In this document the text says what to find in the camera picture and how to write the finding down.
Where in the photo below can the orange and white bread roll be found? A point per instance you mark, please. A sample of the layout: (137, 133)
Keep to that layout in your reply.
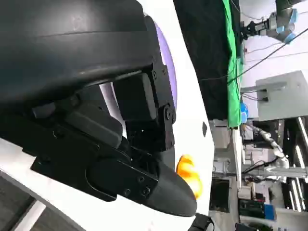
(190, 178)

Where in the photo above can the grey machine box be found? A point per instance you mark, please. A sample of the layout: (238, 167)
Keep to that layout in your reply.
(281, 96)

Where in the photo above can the black curtain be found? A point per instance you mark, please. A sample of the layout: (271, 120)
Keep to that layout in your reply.
(204, 48)

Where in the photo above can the blue box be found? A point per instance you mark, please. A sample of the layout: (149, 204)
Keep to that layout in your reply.
(269, 211)

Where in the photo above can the lilac plate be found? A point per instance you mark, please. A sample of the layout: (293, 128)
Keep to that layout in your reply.
(168, 60)

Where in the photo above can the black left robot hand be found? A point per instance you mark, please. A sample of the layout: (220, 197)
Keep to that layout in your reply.
(72, 60)

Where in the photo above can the green cloth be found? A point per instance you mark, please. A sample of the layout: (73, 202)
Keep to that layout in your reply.
(234, 72)

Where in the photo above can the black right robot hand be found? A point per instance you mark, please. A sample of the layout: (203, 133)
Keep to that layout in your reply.
(201, 222)

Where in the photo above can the black table grommet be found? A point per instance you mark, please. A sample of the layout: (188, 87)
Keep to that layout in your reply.
(204, 128)

